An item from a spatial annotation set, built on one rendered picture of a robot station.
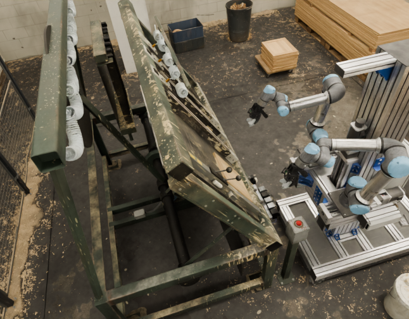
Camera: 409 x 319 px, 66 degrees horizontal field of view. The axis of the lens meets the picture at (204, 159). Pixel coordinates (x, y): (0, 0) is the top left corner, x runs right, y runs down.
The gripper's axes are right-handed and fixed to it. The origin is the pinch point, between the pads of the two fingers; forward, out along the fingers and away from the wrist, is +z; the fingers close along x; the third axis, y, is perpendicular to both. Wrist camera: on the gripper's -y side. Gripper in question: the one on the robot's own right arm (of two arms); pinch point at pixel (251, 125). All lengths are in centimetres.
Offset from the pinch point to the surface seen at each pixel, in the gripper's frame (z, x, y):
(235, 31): 44, -381, -153
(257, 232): 31, 80, 12
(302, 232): 32, 79, -30
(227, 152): 33.1, -2.5, 4.6
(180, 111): 0, -1, 60
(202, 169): 0, 56, 59
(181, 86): -27, 14, 73
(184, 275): 83, 80, 45
